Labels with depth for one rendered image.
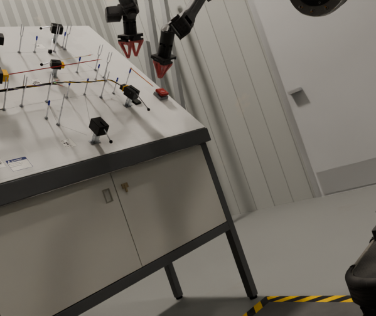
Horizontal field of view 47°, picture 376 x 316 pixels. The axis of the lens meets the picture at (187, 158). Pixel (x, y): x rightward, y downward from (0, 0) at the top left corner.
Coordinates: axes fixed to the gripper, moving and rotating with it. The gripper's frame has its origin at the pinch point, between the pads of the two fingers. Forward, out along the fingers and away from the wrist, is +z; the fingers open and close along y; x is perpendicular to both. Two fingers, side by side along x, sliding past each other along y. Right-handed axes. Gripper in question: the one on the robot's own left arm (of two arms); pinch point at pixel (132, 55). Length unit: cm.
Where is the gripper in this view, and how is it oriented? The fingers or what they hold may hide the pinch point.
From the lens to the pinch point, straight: 196.3
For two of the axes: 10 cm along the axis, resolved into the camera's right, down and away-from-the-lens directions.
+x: 8.4, 1.9, -5.0
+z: 0.3, 9.2, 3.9
